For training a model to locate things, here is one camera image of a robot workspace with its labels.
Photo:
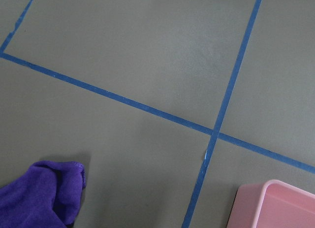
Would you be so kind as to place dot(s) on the purple cloth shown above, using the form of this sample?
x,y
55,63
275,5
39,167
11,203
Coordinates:
x,y
48,195

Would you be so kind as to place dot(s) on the pink plastic bin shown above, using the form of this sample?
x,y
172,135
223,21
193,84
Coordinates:
x,y
273,204

